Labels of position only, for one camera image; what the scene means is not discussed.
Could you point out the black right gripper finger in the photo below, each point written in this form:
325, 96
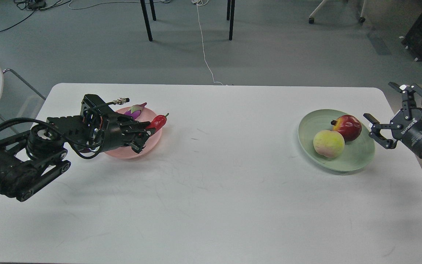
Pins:
411, 95
376, 135

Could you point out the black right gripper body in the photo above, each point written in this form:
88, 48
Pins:
409, 131

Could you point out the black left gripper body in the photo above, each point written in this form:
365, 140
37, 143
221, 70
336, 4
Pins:
111, 130

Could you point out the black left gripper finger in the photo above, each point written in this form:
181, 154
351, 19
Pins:
134, 126
136, 140

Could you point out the purple eggplant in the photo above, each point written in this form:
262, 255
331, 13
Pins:
135, 111

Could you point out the red pomegranate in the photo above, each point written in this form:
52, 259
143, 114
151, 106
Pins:
348, 126

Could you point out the red chili pepper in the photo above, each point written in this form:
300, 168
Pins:
157, 123

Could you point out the yellow green peach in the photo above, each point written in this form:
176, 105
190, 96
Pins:
329, 144

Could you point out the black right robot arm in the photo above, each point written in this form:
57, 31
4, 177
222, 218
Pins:
406, 125

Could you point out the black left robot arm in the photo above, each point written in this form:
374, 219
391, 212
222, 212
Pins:
33, 153

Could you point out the pink plate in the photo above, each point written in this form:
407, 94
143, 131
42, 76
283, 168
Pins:
127, 152

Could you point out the office chair base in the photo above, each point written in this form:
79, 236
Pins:
335, 10

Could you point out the black table legs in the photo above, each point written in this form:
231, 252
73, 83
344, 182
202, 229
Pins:
230, 13

